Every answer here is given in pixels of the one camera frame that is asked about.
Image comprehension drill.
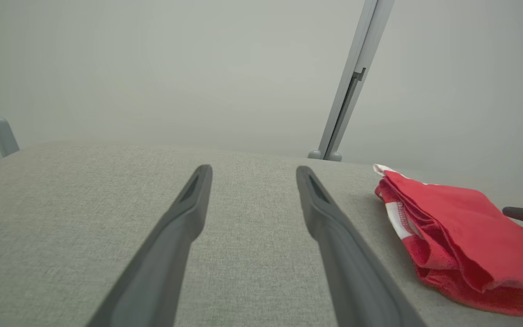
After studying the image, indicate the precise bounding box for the grey partition post with slot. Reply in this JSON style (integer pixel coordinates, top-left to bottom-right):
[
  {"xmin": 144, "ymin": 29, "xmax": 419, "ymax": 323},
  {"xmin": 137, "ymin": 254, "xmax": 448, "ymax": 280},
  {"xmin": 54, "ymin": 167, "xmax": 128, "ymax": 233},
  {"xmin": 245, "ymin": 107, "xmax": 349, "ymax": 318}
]
[{"xmin": 308, "ymin": 0, "xmax": 395, "ymax": 162}]

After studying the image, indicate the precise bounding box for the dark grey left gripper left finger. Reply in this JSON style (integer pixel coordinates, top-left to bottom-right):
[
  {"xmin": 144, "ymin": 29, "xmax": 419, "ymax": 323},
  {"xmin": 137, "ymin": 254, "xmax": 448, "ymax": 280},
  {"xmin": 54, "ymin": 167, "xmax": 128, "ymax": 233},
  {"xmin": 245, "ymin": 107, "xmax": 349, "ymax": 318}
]
[{"xmin": 87, "ymin": 164, "xmax": 213, "ymax": 327}]

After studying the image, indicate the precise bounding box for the red Bulls 23 jersey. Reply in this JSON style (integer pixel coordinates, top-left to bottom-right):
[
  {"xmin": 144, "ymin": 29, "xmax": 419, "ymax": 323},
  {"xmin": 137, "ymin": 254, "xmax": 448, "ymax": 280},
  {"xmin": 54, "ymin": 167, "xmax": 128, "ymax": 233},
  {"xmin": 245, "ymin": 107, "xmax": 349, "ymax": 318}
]
[{"xmin": 373, "ymin": 163, "xmax": 523, "ymax": 317}]

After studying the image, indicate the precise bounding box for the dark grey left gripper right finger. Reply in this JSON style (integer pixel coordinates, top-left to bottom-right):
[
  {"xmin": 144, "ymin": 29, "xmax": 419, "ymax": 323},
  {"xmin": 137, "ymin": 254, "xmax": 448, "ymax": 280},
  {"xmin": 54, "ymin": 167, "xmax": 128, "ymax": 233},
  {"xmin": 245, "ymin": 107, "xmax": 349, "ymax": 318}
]
[{"xmin": 296, "ymin": 166, "xmax": 425, "ymax": 327}]

